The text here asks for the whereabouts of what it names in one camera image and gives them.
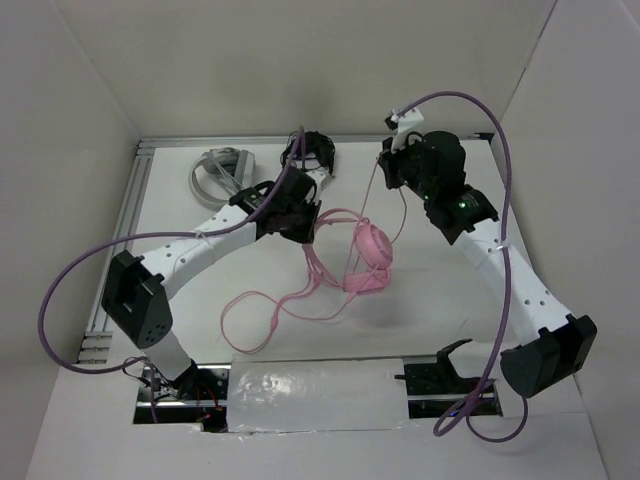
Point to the grey white headphones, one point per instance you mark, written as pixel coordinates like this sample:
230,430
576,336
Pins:
229,168

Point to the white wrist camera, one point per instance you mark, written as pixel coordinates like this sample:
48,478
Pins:
401,122
322,179

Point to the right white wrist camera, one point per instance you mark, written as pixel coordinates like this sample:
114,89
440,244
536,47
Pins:
401,122

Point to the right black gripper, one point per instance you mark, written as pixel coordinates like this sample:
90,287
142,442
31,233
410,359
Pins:
387,159

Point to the pink wired headphones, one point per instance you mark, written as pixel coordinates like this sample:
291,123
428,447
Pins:
368,270

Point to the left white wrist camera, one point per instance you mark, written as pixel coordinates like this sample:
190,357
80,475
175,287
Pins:
322,179

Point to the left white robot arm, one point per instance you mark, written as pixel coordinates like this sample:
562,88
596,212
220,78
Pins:
138,289

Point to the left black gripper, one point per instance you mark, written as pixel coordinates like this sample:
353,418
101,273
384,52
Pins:
306,234

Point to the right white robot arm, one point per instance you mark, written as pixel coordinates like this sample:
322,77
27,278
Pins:
553,342

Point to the black wired headphones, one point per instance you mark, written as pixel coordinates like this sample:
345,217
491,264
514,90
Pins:
319,153

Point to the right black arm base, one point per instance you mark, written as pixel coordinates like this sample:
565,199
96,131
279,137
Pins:
434,385

